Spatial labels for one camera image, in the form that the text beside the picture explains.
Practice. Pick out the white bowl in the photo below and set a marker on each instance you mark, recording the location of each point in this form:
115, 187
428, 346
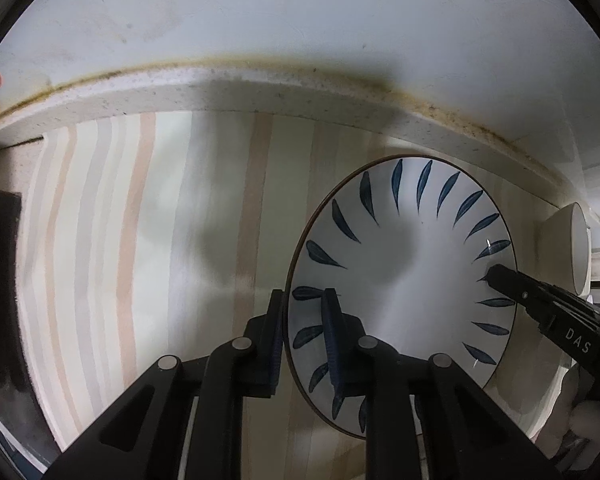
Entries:
562, 245

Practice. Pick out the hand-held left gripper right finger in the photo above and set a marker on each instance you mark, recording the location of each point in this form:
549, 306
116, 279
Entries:
334, 355

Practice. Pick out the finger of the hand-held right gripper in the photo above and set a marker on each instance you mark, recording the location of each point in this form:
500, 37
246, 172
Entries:
515, 287

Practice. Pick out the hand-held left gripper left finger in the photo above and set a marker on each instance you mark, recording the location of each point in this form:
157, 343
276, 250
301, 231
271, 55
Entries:
220, 410

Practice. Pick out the striped cloth with cat print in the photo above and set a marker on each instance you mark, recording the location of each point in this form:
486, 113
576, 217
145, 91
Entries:
130, 260

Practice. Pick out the person's right hand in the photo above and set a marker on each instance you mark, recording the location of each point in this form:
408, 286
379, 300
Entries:
587, 427

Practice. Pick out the black cooktop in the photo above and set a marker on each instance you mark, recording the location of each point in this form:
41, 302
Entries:
0, 285

